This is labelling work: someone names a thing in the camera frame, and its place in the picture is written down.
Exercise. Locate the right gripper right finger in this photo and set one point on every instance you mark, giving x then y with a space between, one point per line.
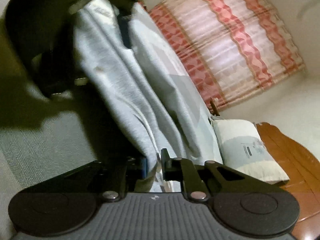
239 202

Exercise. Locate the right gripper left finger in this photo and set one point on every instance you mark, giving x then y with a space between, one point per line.
67 202

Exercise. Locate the light blue grey garment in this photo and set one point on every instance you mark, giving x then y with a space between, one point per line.
146 88

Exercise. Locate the patchwork bed sheet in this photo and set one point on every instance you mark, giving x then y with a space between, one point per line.
40 139

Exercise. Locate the white grey printed pillow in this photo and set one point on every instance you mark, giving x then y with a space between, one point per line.
242 149

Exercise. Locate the brown wooden headboard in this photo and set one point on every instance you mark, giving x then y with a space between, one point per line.
302 167

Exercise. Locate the dark wooden bedside table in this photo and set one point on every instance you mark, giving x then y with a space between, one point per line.
214 111

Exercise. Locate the dark person clothing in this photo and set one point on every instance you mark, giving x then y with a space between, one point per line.
41 33

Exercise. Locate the pink red patterned curtain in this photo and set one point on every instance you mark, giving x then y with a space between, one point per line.
231 49

